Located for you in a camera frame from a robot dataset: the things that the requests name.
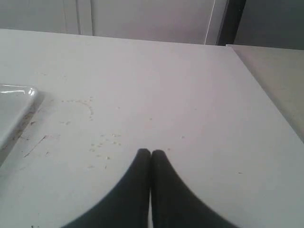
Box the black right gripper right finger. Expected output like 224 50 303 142
150 150 235 228

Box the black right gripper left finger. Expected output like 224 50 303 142
64 149 151 228

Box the white rectangular plastic tray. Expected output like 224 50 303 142
0 84 38 150

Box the dark vertical door frame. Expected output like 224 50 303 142
216 0 246 46

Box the white hanging cable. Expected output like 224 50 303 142
204 0 218 45

